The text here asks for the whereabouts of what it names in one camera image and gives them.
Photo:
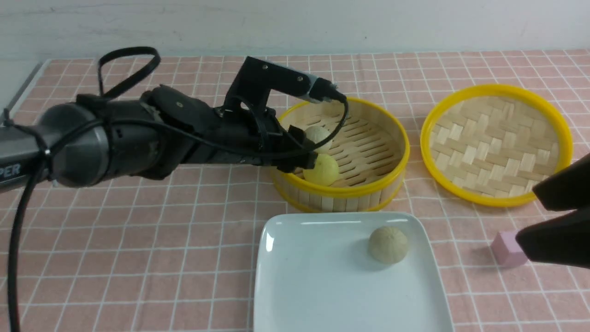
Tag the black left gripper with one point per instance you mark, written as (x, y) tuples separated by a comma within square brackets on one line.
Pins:
[(255, 133)]

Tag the pink checkered tablecloth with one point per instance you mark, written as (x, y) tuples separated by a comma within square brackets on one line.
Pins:
[(179, 255)]

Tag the pink cube block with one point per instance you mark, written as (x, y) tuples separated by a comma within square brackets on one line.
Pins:
[(507, 251)]

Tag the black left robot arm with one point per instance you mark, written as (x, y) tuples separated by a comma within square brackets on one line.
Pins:
[(92, 140)]

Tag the bamboo steamer basket yellow rim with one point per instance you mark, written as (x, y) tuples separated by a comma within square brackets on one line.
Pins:
[(372, 150)]

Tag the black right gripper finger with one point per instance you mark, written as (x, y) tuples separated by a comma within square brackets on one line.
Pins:
[(564, 240), (568, 189)]

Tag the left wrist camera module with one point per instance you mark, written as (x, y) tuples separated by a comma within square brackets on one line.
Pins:
[(256, 78)]

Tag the yellow steamed bun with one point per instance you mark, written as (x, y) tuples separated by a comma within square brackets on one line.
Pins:
[(325, 171)]

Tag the white square plate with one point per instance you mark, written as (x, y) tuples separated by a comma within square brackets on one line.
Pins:
[(315, 274)]

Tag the woven bamboo steamer lid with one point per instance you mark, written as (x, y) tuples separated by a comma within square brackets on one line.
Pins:
[(491, 144)]

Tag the pale beige steamed bun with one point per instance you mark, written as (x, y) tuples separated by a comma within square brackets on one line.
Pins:
[(317, 134)]

